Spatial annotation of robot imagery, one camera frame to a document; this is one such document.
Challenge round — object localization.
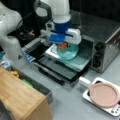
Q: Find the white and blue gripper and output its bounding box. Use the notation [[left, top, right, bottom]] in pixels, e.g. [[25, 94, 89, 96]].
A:
[[46, 21, 81, 45]]

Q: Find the orange carrot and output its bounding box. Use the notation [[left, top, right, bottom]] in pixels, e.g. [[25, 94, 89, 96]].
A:
[[58, 42, 68, 49]]

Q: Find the pink round plate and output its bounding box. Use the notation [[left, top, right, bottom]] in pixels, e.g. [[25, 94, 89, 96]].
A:
[[89, 83, 120, 108]]

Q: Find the open oven glass door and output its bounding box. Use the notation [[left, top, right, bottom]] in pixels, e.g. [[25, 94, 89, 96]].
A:
[[33, 55, 90, 86]]

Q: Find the silver toaster oven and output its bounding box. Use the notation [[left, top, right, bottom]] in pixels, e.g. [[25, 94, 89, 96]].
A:
[[70, 10, 120, 72]]

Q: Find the black tray bin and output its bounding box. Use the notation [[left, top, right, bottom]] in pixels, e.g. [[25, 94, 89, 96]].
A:
[[20, 75, 53, 103]]

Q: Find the wooden box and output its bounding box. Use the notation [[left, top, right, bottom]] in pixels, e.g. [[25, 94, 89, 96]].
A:
[[0, 67, 52, 120]]

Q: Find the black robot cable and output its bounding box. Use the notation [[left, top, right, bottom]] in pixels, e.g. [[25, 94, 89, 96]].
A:
[[6, 9, 38, 48]]

